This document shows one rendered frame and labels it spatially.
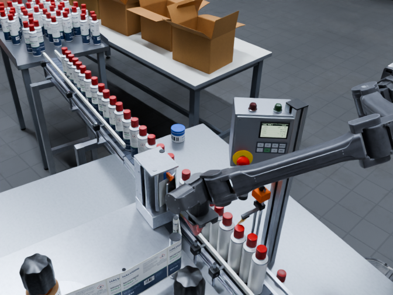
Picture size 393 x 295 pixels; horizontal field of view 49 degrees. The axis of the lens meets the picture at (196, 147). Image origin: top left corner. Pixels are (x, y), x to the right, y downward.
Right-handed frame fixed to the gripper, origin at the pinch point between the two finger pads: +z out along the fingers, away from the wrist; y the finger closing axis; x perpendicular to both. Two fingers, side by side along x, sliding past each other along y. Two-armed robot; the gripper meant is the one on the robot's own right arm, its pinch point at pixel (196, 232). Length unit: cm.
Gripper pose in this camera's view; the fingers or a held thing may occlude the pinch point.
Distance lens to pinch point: 123.4
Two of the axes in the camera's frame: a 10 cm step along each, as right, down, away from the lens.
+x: 8.1, -3.1, 5.0
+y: 5.9, 5.0, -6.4
